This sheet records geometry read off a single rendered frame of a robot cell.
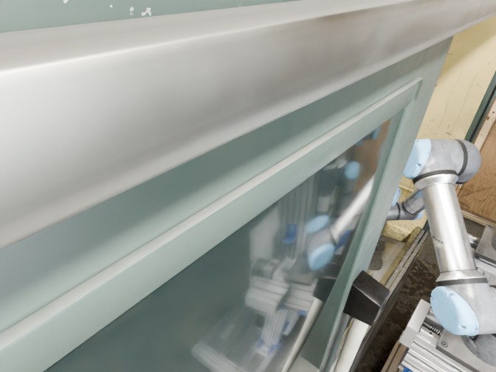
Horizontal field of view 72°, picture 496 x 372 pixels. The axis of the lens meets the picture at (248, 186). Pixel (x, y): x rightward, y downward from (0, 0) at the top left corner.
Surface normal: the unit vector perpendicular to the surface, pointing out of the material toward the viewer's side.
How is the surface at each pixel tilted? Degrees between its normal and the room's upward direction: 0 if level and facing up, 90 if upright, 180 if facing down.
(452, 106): 90
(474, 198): 89
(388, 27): 90
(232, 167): 90
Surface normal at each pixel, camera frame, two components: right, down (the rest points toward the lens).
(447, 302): -0.98, 0.13
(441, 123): -0.67, 0.40
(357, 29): 0.76, 0.41
